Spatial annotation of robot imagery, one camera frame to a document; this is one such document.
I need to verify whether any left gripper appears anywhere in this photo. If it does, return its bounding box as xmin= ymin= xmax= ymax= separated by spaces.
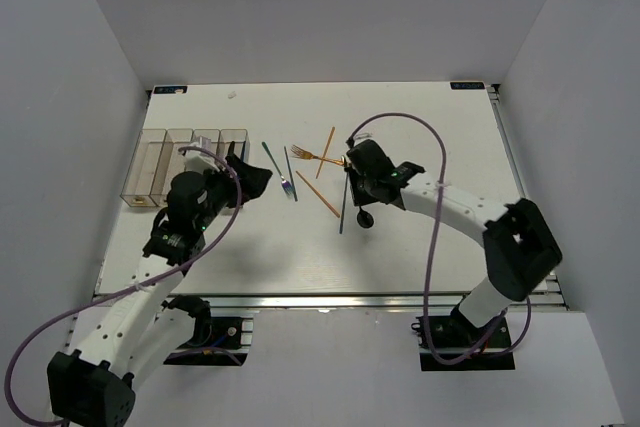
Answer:
xmin=195 ymin=153 xmax=272 ymax=231

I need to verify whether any black spoon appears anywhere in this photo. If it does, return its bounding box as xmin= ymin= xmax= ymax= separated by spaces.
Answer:
xmin=356 ymin=207 xmax=374 ymax=229

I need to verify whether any orange chopstick long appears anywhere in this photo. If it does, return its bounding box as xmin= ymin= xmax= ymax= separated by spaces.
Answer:
xmin=295 ymin=170 xmax=341 ymax=219

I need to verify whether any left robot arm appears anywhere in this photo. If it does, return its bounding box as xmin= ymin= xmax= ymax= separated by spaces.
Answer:
xmin=47 ymin=147 xmax=272 ymax=426

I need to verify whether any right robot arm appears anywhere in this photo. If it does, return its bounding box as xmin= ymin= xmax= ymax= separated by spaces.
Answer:
xmin=345 ymin=139 xmax=563 ymax=346

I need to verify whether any rainbow fork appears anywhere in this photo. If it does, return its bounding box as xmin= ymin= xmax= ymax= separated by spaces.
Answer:
xmin=261 ymin=141 xmax=295 ymax=198

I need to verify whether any gold ornate fork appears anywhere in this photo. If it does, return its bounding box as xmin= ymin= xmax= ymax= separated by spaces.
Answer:
xmin=290 ymin=145 xmax=346 ymax=167

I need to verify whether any orange chopstick short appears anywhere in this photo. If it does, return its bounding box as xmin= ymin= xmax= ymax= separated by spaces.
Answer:
xmin=315 ymin=126 xmax=336 ymax=180

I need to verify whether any clear four-compartment container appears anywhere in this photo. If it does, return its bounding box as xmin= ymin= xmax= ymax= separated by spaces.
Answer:
xmin=120 ymin=128 xmax=250 ymax=208

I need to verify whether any left blue table label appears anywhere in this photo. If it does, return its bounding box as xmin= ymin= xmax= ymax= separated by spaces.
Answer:
xmin=153 ymin=86 xmax=188 ymax=95

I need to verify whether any blue table label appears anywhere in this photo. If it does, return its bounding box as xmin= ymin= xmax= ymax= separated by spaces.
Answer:
xmin=153 ymin=86 xmax=188 ymax=95
xmin=449 ymin=81 xmax=486 ymax=90

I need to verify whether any right blue table label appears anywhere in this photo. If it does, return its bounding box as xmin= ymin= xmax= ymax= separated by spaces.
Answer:
xmin=449 ymin=81 xmax=486 ymax=90

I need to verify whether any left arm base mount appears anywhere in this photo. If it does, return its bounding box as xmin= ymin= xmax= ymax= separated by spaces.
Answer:
xmin=161 ymin=295 xmax=253 ymax=367

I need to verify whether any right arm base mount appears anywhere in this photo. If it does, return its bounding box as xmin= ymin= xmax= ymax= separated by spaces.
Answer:
xmin=411 ymin=316 xmax=516 ymax=372

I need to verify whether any aluminium table frame rail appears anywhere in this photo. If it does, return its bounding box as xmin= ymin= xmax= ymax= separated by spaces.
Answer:
xmin=489 ymin=82 xmax=569 ymax=309

